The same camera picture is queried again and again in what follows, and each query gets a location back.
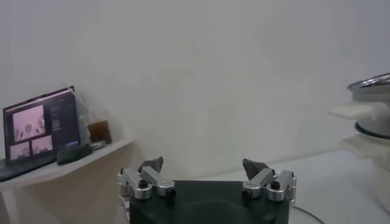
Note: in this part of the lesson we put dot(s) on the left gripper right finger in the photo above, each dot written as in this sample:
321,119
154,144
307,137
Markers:
259,179

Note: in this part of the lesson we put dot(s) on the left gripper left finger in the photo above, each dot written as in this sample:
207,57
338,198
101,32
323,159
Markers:
158,182

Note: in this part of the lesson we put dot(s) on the perforated steel steamer basket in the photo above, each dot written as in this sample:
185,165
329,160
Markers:
371,88

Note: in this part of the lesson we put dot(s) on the plain white side desk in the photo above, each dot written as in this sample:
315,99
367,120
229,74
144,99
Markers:
91,188

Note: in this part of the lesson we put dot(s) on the plastic cup of iced coffee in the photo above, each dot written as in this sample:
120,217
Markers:
100,131

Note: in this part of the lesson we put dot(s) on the black computer mouse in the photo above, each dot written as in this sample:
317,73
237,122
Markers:
74,153

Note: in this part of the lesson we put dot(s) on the white electric cooker pot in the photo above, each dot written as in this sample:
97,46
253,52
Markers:
381,182

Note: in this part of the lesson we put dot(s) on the open black laptop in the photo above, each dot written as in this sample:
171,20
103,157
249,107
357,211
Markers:
42,128

